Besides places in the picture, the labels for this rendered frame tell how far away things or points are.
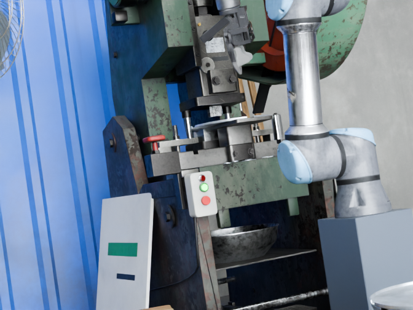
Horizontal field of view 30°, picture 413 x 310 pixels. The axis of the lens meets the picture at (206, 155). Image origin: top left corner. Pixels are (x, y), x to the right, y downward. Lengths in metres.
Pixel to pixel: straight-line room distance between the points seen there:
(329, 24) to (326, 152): 0.80
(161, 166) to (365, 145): 0.68
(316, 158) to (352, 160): 0.11
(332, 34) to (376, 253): 0.97
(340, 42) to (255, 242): 0.76
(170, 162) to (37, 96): 1.45
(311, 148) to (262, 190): 0.62
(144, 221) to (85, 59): 1.30
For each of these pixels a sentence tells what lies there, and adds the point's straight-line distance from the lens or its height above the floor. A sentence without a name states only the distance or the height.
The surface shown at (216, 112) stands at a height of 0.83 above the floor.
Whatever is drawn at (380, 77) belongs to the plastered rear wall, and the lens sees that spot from 4.64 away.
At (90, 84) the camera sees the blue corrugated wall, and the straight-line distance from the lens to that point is 3.82.
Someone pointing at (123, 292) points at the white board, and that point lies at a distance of 2.90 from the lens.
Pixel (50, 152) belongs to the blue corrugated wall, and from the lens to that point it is 3.72.
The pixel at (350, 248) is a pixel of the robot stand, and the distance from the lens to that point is 2.02.
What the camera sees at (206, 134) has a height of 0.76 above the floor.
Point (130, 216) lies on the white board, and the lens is 2.87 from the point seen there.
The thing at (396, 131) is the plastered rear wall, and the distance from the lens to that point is 4.65.
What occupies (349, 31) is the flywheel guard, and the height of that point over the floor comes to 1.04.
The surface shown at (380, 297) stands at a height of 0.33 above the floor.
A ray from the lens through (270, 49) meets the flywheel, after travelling 3.09.
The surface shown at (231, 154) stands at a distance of 2.59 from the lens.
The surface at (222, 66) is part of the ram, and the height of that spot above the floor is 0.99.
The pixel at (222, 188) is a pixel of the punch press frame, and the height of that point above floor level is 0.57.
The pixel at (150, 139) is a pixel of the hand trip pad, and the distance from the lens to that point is 2.39.
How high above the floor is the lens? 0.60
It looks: 2 degrees up
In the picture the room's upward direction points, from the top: 8 degrees counter-clockwise
